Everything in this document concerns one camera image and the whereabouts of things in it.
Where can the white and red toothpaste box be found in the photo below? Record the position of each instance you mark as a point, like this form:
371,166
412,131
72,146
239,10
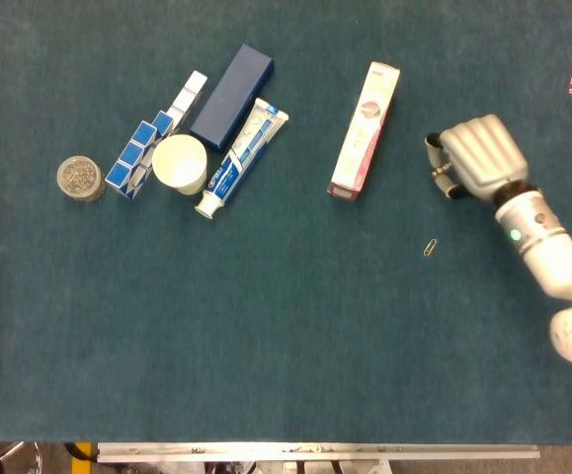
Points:
364,131

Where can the navy blue rectangular box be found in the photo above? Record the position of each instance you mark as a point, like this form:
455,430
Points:
232,98

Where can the blue and white toothpaste tube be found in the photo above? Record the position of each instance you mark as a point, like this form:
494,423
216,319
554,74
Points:
243,158

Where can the metal paper clip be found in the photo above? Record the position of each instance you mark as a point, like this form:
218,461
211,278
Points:
430,247

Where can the aluminium profile rail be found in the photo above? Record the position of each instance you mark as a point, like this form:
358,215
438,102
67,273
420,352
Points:
315,451

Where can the teal felt table cover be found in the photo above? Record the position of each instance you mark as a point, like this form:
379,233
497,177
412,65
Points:
285,321

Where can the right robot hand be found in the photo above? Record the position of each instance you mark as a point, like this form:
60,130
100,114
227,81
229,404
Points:
483,153

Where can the round clear jar of pins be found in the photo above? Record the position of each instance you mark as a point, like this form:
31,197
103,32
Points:
80,178

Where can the blue and white snake cube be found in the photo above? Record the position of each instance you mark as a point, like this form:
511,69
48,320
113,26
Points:
144,143

